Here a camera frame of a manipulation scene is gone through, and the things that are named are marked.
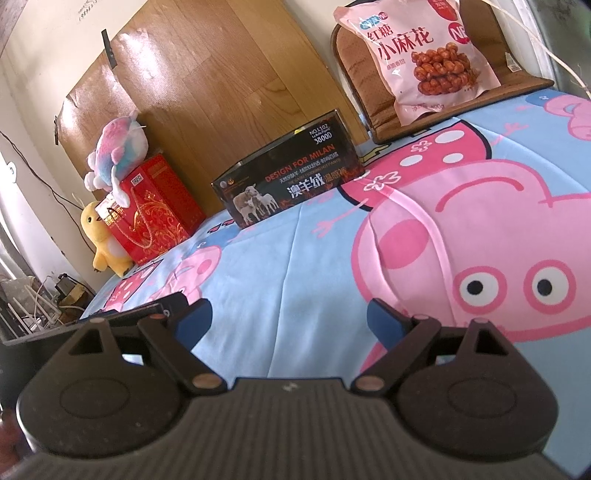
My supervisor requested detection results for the yellow plush toy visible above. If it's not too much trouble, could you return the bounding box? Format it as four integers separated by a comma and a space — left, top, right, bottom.
81, 200, 134, 278

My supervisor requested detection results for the black wall cable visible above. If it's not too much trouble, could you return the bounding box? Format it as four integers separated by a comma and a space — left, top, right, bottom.
0, 131, 93, 259

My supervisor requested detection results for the white router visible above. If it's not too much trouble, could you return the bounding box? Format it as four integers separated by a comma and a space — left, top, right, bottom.
0, 276, 62, 335

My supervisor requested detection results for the white cable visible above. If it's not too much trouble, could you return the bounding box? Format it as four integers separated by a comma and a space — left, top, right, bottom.
480, 0, 591, 100

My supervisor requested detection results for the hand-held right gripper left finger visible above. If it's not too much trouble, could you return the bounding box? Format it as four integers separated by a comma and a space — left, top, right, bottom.
69, 298, 222, 397

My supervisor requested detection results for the black printed box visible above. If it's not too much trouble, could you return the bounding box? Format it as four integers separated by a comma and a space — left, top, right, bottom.
211, 108, 365, 229

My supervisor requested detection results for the wooden board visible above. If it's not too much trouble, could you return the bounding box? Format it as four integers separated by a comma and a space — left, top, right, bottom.
55, 0, 370, 217

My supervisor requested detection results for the red gift bag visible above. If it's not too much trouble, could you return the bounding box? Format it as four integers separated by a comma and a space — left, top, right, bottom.
95, 154, 207, 266

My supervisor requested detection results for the pink snack bag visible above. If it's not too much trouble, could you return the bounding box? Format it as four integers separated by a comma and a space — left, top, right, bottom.
333, 0, 504, 126

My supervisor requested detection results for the black tape strip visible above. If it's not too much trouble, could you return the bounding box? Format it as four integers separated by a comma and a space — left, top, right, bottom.
100, 28, 118, 71

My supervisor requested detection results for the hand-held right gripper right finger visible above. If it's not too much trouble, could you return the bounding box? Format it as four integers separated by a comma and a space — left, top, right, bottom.
352, 298, 513, 395

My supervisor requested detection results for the pastel plush toy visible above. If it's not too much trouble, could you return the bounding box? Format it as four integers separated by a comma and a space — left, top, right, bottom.
83, 114, 149, 206

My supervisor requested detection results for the printed blanket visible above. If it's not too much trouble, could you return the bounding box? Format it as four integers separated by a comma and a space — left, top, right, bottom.
81, 88, 591, 480

